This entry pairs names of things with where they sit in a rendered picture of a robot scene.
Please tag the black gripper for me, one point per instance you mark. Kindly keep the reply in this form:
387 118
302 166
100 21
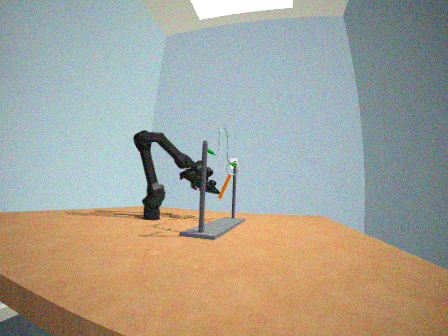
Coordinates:
210 185

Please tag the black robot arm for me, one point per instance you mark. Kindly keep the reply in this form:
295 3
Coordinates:
156 192

